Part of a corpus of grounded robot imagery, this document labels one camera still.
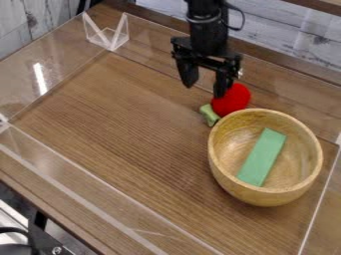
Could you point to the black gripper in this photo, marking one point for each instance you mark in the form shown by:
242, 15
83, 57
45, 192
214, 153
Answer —
220, 59

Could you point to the red plush fruit green stem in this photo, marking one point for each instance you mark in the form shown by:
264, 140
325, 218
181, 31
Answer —
234, 101

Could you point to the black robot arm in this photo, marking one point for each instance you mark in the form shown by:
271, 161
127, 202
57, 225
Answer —
208, 19

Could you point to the wooden bowl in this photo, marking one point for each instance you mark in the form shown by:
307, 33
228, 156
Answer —
297, 165

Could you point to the green rectangular block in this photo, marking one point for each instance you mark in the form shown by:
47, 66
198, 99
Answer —
261, 157

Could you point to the clear acrylic corner bracket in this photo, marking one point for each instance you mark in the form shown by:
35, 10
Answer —
107, 38

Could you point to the clear acrylic tray wall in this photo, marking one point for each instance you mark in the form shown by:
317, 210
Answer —
113, 222

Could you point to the black metal table frame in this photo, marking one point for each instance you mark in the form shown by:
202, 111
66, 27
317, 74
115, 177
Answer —
28, 239

